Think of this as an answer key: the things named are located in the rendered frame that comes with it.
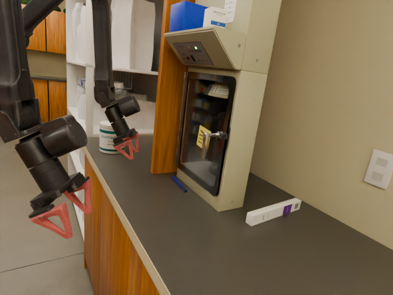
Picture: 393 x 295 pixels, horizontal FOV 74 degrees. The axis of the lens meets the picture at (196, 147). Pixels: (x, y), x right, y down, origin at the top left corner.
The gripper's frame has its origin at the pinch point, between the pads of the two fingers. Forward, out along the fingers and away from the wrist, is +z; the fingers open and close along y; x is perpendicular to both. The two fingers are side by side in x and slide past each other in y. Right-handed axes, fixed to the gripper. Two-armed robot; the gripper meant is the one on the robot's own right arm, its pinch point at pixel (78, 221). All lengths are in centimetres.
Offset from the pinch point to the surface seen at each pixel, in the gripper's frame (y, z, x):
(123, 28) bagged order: 139, -65, -1
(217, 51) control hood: 30, -22, -43
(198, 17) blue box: 44, -35, -43
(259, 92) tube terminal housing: 35, -6, -52
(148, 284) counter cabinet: 10.0, 28.8, -1.0
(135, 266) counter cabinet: 19.1, 28.1, 5.1
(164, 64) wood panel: 57, -27, -25
